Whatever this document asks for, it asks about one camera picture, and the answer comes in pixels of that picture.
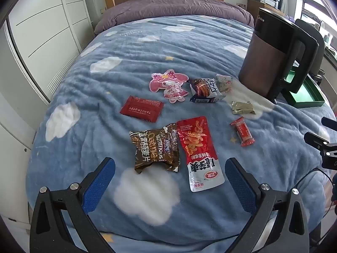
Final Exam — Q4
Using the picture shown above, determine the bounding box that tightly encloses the wooden dresser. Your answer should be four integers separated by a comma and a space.
247, 0, 285, 22

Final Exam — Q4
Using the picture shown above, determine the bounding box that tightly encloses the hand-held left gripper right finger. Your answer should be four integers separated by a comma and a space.
225, 157, 311, 253

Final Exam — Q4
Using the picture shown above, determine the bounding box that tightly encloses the black chair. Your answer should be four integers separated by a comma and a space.
295, 18, 326, 81

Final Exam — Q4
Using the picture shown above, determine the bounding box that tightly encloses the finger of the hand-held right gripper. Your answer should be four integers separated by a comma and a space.
321, 117, 337, 129
304, 132, 330, 148

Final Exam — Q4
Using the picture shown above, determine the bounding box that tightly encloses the red and white snack packet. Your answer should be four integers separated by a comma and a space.
176, 116, 225, 192

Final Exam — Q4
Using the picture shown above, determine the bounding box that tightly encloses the pink star-shaped packet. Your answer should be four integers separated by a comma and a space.
149, 69, 190, 103

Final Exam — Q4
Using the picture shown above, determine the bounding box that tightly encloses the dark red packet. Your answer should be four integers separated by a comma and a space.
120, 96, 164, 123

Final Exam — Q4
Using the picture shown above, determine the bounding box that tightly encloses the white printer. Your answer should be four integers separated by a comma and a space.
262, 0, 283, 9

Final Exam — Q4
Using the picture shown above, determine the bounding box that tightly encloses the orange and white snack packet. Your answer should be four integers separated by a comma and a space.
189, 78, 227, 104

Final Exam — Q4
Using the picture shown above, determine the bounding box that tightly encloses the blue cloud print blanket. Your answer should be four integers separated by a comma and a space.
25, 14, 332, 253

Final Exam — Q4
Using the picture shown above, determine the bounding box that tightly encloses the white wardrobe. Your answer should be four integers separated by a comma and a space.
0, 0, 92, 224

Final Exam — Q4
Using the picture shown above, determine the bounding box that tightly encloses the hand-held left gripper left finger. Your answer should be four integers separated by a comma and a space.
29, 157, 116, 253

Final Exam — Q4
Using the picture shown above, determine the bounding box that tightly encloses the purple pillow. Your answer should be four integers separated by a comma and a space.
94, 0, 254, 35

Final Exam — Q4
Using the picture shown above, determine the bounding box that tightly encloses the small red candy packet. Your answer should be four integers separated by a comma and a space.
230, 117, 255, 147

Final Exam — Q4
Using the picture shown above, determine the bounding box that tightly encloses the small white green packet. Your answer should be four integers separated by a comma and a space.
216, 74, 233, 93

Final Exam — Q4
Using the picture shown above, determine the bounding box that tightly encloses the black cable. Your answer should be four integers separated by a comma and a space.
296, 167, 337, 217

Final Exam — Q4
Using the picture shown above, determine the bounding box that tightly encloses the brown oatmeal packet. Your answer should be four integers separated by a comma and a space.
129, 122, 180, 174

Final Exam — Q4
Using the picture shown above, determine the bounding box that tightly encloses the small olive green packet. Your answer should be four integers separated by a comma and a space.
231, 101, 256, 115

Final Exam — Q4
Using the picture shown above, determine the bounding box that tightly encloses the green tray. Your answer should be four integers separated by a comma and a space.
280, 69, 325, 108

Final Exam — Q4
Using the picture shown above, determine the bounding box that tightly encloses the brown and black electric kettle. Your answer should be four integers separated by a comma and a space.
238, 7, 320, 103

